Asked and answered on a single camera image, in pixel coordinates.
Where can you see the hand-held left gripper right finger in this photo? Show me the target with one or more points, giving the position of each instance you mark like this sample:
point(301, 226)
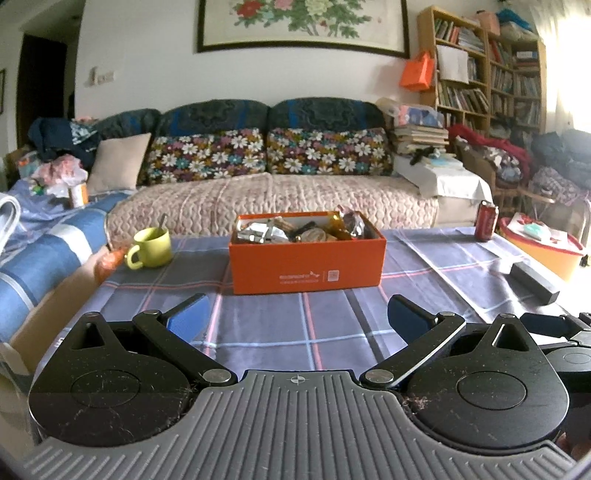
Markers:
point(408, 318)

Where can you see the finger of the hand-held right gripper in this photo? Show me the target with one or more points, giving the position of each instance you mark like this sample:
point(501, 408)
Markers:
point(545, 324)

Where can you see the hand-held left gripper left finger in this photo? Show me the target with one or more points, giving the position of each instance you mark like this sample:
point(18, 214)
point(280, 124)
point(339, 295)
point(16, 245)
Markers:
point(189, 316)

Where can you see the orange cardboard box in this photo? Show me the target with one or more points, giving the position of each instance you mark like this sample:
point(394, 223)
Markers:
point(304, 267)

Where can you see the pile of mixed snack packets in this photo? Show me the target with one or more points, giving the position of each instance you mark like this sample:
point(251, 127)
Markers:
point(300, 230)

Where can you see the black rectangular box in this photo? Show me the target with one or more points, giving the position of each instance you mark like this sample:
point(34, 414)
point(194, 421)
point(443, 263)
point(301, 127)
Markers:
point(535, 281)

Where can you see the yellow tub with red lid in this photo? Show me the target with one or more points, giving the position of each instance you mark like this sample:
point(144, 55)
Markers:
point(549, 249)

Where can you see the green ceramic mug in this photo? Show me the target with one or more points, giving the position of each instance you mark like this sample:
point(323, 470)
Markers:
point(154, 249)

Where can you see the plaid tablecloth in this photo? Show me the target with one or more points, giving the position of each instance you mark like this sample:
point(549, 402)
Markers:
point(277, 323)

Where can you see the orange red wrapper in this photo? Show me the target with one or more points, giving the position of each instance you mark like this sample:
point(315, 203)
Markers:
point(111, 263)

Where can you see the metal spoon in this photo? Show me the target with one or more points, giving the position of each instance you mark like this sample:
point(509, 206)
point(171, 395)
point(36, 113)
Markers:
point(162, 221)

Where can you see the red soda can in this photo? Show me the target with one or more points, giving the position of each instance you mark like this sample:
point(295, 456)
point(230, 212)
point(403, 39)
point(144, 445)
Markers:
point(486, 221)

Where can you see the white cloth covered table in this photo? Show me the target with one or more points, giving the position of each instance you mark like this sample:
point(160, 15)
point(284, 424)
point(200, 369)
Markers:
point(448, 180)

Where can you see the pink quilted sofa cover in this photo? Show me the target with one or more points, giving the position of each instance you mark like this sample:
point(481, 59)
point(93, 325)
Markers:
point(277, 198)

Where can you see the wicker chair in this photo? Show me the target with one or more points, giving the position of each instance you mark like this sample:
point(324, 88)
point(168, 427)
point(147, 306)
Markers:
point(508, 180)

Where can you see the orange bottle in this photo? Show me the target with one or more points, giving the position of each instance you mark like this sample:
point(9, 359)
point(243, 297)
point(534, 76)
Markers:
point(78, 196)

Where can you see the pile of dark clothes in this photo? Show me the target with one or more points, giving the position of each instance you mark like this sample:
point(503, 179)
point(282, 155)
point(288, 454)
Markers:
point(563, 161)

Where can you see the beige pillow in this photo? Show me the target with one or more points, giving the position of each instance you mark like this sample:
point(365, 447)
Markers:
point(117, 164)

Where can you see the stack of books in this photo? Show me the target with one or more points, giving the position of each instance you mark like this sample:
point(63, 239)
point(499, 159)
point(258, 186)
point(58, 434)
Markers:
point(420, 138)

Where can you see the red cloth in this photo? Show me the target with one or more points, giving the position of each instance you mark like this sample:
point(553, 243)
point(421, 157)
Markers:
point(489, 143)

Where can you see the pink plastic bag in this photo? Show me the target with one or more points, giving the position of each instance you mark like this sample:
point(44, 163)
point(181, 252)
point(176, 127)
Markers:
point(62, 173)

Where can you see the dark blue patterned sofa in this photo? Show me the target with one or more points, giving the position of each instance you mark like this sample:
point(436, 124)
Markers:
point(212, 115)

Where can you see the plastic bag of tissue packs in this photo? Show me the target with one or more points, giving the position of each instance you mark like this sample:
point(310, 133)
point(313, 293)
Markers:
point(411, 115)

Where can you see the dark clothes heap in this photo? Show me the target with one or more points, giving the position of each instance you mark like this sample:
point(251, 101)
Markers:
point(60, 136)

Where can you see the orange paper bag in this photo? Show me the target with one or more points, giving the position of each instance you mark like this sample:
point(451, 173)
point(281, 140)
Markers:
point(418, 74)

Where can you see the wooden bookshelf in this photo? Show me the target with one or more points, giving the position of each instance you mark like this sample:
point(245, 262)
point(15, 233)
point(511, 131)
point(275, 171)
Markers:
point(489, 69)

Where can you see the framed flower painting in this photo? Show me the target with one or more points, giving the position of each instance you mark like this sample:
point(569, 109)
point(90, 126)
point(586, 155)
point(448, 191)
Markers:
point(300, 23)

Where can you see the white light switch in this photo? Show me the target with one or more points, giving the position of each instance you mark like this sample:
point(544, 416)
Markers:
point(101, 76)

